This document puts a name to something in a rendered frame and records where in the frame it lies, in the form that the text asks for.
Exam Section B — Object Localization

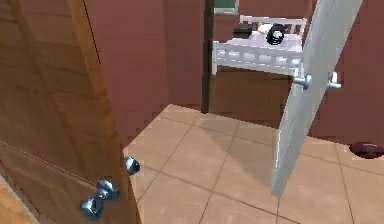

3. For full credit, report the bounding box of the white slatted bed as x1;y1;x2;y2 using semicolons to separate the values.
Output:
211;14;308;77

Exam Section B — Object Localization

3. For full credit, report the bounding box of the shiny metal door knob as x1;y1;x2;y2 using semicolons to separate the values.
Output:
124;155;141;176
79;178;120;221

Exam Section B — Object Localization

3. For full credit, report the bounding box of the black box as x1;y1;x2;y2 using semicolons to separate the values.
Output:
232;23;253;39

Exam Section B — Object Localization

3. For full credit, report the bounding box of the white pillow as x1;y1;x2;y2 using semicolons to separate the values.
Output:
257;23;273;35

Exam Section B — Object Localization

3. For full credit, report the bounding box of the green framed picture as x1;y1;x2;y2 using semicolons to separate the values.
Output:
213;0;240;16

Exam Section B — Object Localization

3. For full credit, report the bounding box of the black and white round object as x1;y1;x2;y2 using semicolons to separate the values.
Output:
265;23;287;46

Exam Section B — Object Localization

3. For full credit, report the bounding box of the light grey door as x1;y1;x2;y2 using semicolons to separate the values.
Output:
271;0;364;198

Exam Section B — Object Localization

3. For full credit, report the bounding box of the brown wooden door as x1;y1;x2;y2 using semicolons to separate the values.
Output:
0;0;142;224

